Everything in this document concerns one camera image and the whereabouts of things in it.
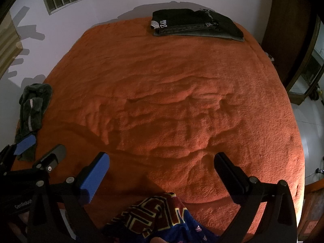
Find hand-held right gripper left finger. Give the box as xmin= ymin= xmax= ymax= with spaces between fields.
xmin=27 ymin=152 xmax=110 ymax=243

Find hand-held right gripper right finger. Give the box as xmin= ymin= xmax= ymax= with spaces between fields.
xmin=214 ymin=152 xmax=297 ymax=243

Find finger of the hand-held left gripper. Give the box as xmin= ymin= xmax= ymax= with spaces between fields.
xmin=32 ymin=144 xmax=67 ymax=174
xmin=0 ymin=134 xmax=37 ymax=173

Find grey fleece garment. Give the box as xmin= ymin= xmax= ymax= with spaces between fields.
xmin=15 ymin=83 xmax=53 ymax=162

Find person's patterned shorts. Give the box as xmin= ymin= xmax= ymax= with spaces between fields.
xmin=101 ymin=192 xmax=221 ymax=243

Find beige curtain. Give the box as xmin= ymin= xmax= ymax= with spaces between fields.
xmin=0 ymin=13 xmax=23 ymax=81

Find orange fleece blanket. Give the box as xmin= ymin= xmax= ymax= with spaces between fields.
xmin=10 ymin=15 xmax=305 ymax=243

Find wooden framed mirror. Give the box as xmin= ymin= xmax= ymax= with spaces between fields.
xmin=286 ymin=15 xmax=324 ymax=105

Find grey denim jeans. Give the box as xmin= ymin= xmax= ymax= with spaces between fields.
xmin=152 ymin=23 xmax=245 ymax=42

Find dark wooden wardrobe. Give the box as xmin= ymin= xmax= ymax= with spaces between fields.
xmin=261 ymin=0 xmax=320 ymax=89

